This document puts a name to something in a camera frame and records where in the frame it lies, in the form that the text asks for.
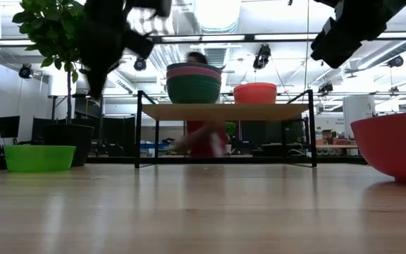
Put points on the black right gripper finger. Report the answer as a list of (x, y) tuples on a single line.
[(324, 37), (340, 53)]

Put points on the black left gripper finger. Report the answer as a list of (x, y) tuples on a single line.
[(139, 44), (97, 81)]

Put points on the large pink bowl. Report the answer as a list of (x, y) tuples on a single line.
[(193, 72)]

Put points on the large teal bowl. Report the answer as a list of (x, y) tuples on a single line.
[(193, 91)]

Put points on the small orange bowl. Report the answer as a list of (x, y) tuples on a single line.
[(255, 93)]

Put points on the small lime green bowl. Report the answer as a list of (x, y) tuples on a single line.
[(39, 158)]

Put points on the wooden shelf with black legs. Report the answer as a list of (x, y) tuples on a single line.
[(224, 112)]

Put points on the black ceiling spotlight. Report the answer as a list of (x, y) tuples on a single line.
[(262, 55), (25, 71), (325, 87), (140, 64), (395, 61)]

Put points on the green leafy potted plant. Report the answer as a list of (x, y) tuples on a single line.
[(51, 31)]

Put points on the white cylindrical tank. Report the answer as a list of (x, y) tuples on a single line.
[(358, 109)]

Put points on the black plant pot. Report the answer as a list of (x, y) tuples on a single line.
[(69, 139)]

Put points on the black computer monitor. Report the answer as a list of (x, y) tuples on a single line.
[(8, 126)]

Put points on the large red-orange bowl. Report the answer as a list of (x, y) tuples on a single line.
[(397, 148)]

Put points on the person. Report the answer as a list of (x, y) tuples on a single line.
[(203, 141)]

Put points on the black overhead frame bar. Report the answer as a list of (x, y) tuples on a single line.
[(249, 37)]

